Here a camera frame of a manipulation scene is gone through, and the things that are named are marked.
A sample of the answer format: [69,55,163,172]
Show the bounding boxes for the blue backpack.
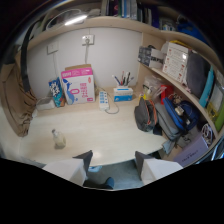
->
[162,97,201,132]

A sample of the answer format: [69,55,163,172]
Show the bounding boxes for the white wall socket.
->
[81,34,96,46]

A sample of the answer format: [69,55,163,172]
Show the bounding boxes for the brown hanging curtain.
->
[0,51,38,138]

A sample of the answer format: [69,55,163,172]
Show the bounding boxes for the white wall switch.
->
[46,42,60,55]

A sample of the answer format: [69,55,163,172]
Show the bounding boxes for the teal book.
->
[199,65,216,108]

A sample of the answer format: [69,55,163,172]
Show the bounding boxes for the stacked white red boxes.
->
[161,41,192,84]

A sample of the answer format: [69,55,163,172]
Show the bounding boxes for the white power strip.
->
[98,90,111,112]

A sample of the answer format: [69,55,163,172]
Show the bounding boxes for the pink and white carton box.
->
[60,63,96,106]

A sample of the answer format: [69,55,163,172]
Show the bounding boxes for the blue snack packet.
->
[48,77,67,108]

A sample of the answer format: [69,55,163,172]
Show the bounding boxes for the clear plastic bag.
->
[142,74,167,100]

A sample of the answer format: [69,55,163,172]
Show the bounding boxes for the black and white box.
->
[137,45,167,70]

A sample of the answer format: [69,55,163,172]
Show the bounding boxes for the red box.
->
[160,84,175,106]

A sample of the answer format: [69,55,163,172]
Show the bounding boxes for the grey and orange pouch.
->
[133,96,158,133]

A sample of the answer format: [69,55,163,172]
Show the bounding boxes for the purple grey box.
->
[173,132,210,168]

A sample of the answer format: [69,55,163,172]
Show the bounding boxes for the person's foot in blue shoe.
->
[83,176,116,191]

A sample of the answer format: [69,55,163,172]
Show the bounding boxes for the dark grey flat bag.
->
[185,50,212,100]

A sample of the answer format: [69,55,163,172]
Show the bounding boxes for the grey folded bag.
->
[154,102,184,142]

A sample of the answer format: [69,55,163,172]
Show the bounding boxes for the blue and white pen holder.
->
[113,85,134,103]

